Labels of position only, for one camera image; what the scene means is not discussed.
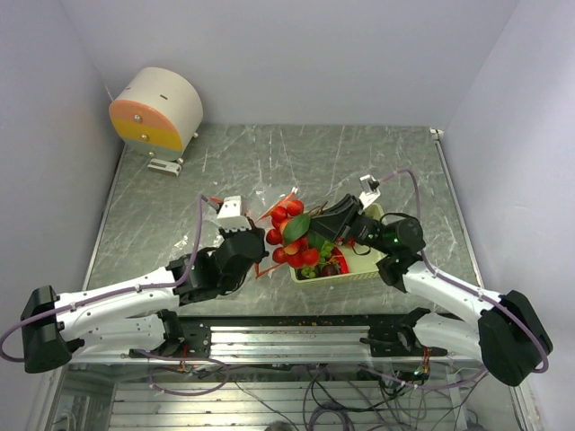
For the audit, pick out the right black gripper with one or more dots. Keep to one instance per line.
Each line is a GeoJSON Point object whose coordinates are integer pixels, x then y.
{"type": "Point", "coordinates": [331, 223]}

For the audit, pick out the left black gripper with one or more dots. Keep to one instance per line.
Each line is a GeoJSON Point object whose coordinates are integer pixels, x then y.
{"type": "Point", "coordinates": [259, 233]}

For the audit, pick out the clear zip bag orange zipper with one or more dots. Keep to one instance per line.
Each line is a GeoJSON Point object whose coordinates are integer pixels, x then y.
{"type": "Point", "coordinates": [258, 206]}

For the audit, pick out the red cherry bunch with leaves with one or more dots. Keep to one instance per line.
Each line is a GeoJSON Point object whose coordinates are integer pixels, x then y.
{"type": "Point", "coordinates": [295, 245]}

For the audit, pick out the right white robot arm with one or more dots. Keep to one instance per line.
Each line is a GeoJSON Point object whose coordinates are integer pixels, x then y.
{"type": "Point", "coordinates": [503, 332]}

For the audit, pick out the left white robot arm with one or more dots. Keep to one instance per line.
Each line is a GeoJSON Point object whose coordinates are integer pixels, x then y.
{"type": "Point", "coordinates": [140, 313]}

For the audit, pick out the dark purple plum bottom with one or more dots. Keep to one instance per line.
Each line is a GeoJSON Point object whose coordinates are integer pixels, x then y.
{"type": "Point", "coordinates": [330, 270]}

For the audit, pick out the cream plastic basket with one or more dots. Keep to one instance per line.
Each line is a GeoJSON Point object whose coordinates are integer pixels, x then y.
{"type": "Point", "coordinates": [361, 259]}

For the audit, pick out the small green grape bunch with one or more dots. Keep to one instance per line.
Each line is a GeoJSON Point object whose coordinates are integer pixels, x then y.
{"type": "Point", "coordinates": [309, 272]}

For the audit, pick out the round pastel drawer cabinet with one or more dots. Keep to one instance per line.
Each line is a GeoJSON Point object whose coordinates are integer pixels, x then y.
{"type": "Point", "coordinates": [157, 114]}

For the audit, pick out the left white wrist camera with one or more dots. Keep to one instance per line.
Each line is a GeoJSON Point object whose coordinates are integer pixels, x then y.
{"type": "Point", "coordinates": [232, 216]}

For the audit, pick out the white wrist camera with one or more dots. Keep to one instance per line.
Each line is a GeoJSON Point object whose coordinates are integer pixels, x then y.
{"type": "Point", "coordinates": [370, 190]}
{"type": "Point", "coordinates": [232, 216]}

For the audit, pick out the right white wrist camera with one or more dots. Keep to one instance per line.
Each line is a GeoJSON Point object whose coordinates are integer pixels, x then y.
{"type": "Point", "coordinates": [370, 190]}

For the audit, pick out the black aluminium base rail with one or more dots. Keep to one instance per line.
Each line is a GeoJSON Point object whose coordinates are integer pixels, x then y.
{"type": "Point", "coordinates": [291, 339]}

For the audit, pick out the small white metal bracket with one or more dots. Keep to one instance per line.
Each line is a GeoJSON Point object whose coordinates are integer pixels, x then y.
{"type": "Point", "coordinates": [164, 167]}

